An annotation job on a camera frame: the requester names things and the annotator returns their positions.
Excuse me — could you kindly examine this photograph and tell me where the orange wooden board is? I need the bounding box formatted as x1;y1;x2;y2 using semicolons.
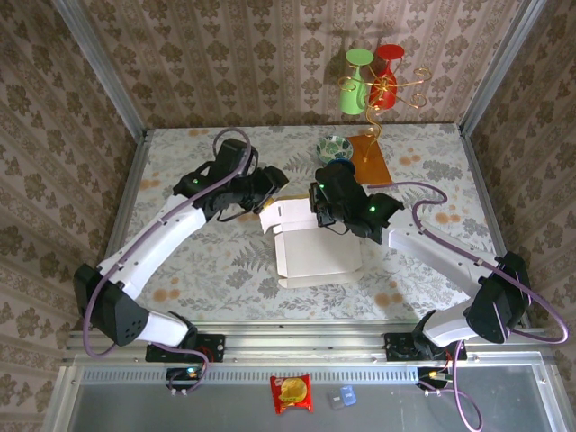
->
348;134;392;186

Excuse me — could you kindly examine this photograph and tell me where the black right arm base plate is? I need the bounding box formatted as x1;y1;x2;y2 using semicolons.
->
383;331;469;363

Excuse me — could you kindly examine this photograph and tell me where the aluminium table side rail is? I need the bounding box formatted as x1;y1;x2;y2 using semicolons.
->
103;129;153;265
457;124;512;260

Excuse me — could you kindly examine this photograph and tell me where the red and yellow snack packet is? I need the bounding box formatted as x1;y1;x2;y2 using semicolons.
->
269;373;313;416

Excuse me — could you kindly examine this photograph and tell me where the grey metal shelf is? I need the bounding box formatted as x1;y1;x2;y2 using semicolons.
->
42;364;573;432

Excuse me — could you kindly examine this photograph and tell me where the paper box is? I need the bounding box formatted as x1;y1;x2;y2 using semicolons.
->
258;193;364;290

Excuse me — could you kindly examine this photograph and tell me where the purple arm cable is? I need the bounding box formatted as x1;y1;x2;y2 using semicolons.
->
367;181;571;432
82;128;260;371

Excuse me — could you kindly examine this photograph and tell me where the leaf patterned ceramic bowl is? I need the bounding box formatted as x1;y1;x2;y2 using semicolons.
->
316;135;354;165

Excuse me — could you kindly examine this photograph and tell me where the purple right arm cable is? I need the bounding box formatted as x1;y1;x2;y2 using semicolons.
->
367;181;571;432

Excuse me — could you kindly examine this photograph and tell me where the red wine glass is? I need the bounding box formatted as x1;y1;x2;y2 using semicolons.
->
368;43;405;111

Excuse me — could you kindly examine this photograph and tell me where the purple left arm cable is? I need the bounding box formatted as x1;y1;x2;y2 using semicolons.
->
82;128;260;371

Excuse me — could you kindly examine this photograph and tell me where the slotted grey cable duct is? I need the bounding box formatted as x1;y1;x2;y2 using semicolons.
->
80;364;429;384

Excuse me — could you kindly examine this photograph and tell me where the green wine glass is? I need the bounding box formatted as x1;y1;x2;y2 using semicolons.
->
337;48;376;115

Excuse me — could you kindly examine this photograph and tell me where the aluminium frame post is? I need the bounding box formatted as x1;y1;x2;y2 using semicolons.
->
49;0;149;139
461;0;551;134

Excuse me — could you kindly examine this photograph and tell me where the long aluminium table rail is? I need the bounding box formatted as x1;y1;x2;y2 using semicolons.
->
62;319;560;364

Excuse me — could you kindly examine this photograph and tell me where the gold wire glass rack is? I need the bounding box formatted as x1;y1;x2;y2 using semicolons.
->
337;66;432;164

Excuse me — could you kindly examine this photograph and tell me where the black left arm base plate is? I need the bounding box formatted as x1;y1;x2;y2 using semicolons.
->
144;333;227;364

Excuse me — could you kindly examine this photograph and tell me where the blue round dish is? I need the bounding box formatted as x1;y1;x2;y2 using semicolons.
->
327;157;357;177

